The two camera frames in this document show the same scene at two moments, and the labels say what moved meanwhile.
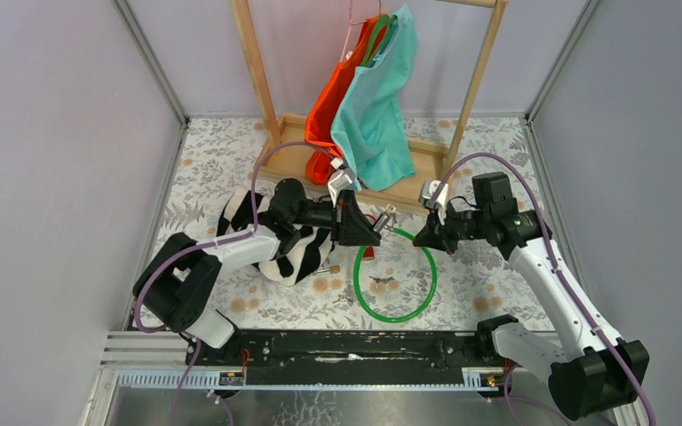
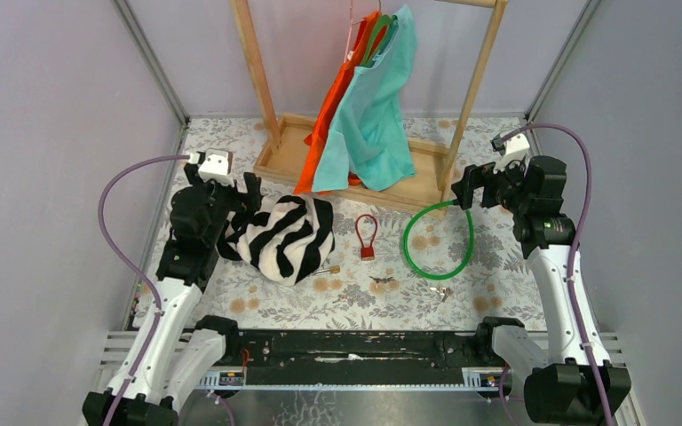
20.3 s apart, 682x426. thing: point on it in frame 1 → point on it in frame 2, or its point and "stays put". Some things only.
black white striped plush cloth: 302,259 stays put
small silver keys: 342,297 stays put
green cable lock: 356,286 → 404,241
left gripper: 353,226 → 241,201
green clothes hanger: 377,38 stays put
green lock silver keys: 391,211 → 443,291
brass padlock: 334,270 stays put
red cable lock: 368,254 stays put
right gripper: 428,237 → 472,177
